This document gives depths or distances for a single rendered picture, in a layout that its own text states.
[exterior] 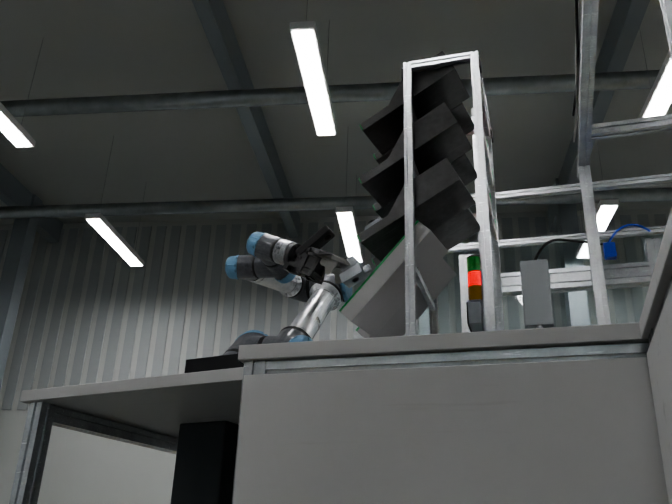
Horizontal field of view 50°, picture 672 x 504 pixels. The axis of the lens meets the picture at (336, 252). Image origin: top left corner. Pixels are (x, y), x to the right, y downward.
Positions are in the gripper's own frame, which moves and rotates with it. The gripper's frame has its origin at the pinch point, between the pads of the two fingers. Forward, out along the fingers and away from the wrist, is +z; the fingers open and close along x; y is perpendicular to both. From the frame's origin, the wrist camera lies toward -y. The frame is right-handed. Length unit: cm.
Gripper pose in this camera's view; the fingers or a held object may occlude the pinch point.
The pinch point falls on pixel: (351, 265)
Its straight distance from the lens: 196.4
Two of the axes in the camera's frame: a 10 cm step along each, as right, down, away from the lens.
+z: 8.0, 2.4, -5.5
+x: -4.4, -3.9, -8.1
